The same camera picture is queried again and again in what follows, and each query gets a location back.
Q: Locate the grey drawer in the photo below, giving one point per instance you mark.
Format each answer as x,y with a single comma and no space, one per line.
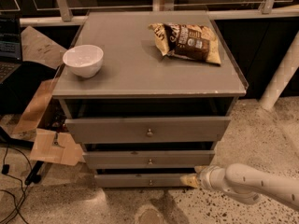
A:
147,130
147,159
139,181

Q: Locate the grey bottom drawer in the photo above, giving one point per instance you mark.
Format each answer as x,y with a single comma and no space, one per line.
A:
139,181

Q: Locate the metal railing frame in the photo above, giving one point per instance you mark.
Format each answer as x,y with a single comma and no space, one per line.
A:
74,12

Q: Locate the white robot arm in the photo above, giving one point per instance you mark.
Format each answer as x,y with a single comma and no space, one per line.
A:
244,184

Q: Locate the brown yellow chip bag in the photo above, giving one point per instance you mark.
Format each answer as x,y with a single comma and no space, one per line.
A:
187,41

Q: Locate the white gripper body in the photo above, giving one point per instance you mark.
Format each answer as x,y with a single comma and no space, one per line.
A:
206,176

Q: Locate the white ceramic bowl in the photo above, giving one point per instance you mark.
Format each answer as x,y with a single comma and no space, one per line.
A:
84,60

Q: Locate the grey wooden drawer cabinet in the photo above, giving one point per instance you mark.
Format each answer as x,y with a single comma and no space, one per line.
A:
136,81

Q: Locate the grey top drawer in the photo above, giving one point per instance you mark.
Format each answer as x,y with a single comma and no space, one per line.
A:
147,130

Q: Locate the open laptop computer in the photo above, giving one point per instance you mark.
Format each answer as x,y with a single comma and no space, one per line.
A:
10,46

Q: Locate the white diagonal post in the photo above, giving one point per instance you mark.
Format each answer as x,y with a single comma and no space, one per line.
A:
283,75

